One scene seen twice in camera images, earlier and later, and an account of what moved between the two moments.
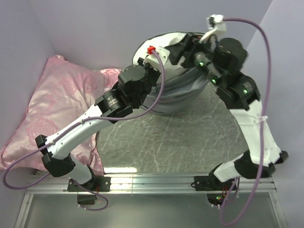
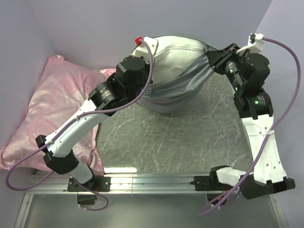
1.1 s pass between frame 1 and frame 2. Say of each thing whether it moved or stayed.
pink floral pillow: stayed
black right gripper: moved
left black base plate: stayed
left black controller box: stayed
